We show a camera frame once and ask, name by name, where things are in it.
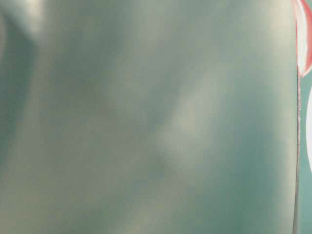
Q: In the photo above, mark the large metal bowl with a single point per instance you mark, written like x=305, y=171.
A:
x=147, y=117

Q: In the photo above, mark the red rimmed white plate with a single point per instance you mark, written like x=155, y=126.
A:
x=303, y=19

